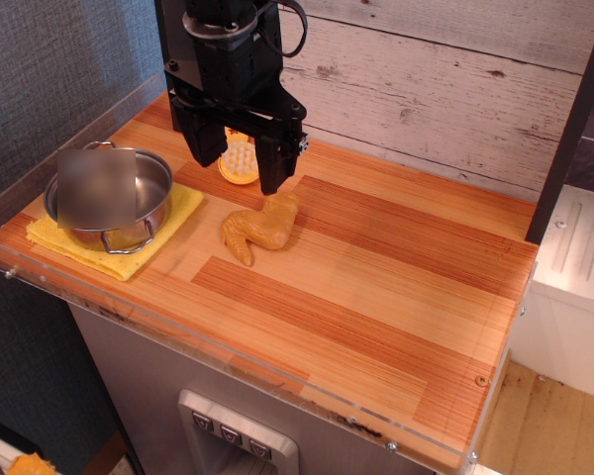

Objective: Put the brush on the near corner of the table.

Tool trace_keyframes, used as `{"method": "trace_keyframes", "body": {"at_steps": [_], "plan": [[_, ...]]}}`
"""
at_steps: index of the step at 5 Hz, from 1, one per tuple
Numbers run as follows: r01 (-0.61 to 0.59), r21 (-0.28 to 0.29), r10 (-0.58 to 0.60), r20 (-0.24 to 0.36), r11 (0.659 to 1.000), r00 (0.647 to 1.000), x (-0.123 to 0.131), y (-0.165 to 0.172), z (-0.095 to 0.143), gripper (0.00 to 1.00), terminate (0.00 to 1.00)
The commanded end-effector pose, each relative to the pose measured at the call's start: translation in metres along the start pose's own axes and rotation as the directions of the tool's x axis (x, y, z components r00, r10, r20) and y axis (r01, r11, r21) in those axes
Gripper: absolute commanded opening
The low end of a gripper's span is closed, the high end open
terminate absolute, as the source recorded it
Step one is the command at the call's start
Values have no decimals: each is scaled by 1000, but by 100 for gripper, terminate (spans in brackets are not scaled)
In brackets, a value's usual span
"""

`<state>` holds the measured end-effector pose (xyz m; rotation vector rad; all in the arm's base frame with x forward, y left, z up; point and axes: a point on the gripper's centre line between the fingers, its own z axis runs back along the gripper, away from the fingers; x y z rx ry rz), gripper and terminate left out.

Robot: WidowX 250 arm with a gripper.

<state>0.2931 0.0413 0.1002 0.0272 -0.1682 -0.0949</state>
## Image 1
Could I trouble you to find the toy chicken wing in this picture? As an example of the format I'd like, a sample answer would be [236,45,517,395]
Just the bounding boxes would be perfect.
[221,192,300,266]

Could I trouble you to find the yellow brush with white bristles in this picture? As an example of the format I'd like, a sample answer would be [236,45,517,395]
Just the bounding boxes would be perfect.
[218,128,259,185]

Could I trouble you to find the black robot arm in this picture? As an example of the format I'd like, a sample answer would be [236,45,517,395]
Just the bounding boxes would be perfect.
[157,1,307,195]

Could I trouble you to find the steel pot with handles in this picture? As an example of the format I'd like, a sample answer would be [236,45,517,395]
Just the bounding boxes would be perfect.
[44,142,173,239]

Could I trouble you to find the white cabinet at right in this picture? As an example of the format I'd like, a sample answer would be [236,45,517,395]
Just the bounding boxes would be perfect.
[510,186,594,396]

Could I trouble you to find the brass screw in tabletop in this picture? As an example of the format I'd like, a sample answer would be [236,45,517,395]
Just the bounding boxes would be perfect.
[475,375,489,387]

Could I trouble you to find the steel cabinet with dispenser panel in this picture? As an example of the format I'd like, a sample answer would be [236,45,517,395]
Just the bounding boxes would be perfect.
[69,305,429,474]

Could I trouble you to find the clear acrylic table guard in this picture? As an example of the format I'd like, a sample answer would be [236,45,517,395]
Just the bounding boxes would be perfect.
[0,99,537,474]

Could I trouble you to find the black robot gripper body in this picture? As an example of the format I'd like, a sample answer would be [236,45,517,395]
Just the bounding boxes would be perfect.
[183,1,306,154]

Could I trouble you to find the orange object at bottom left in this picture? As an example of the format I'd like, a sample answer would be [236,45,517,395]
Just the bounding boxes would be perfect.
[6,453,57,475]

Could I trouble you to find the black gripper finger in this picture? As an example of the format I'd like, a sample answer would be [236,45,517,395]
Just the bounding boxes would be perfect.
[170,96,228,167]
[255,136,298,194]

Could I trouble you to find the dark right vertical post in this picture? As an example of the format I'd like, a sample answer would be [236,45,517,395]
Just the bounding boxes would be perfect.
[526,46,594,244]

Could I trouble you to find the yellow folded cloth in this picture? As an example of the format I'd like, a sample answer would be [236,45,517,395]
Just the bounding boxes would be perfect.
[27,183,204,281]

